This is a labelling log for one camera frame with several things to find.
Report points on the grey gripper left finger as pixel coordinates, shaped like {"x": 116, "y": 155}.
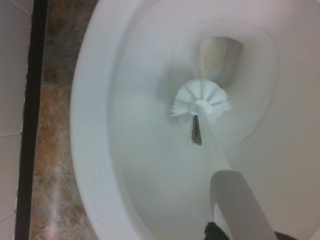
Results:
{"x": 215, "y": 231}

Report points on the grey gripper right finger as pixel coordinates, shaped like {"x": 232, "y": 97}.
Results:
{"x": 282, "y": 236}

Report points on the white toilet brush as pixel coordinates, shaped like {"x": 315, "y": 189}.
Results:
{"x": 232, "y": 190}

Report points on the white toilet bowl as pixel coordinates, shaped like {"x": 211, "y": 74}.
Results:
{"x": 100, "y": 125}

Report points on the black wall baseboard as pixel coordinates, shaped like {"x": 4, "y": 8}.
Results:
{"x": 31, "y": 120}

